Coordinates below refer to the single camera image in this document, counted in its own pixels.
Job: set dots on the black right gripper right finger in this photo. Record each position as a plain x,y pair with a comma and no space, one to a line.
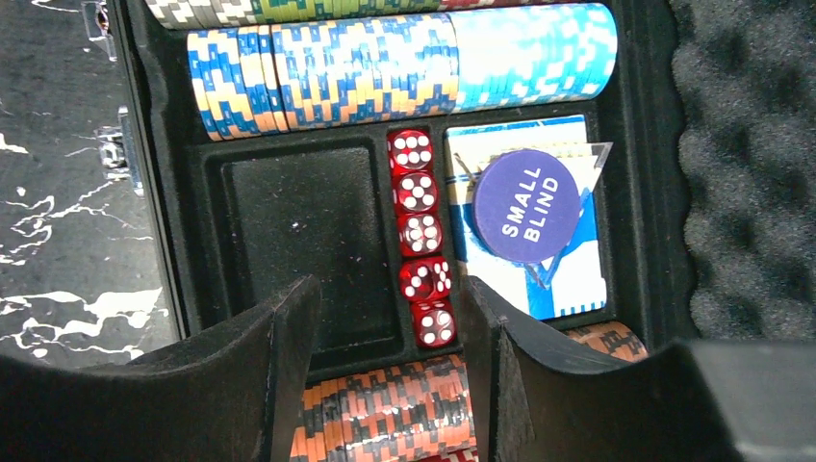
538,395

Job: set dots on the red translucent die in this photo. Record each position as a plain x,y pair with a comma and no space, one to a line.
433,323
425,279
409,150
415,193
419,234

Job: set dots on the blue small blind button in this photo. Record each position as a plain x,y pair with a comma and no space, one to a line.
525,206

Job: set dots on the brown orange chip row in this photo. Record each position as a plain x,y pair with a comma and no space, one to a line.
417,411

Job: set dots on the blue playing card deck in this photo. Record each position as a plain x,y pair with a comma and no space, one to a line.
569,283

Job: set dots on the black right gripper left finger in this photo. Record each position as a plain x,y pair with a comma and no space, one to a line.
230,393

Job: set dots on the black poker chip case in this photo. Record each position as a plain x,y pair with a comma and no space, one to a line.
685,223

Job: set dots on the blue orange chip row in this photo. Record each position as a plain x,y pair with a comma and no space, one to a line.
265,80

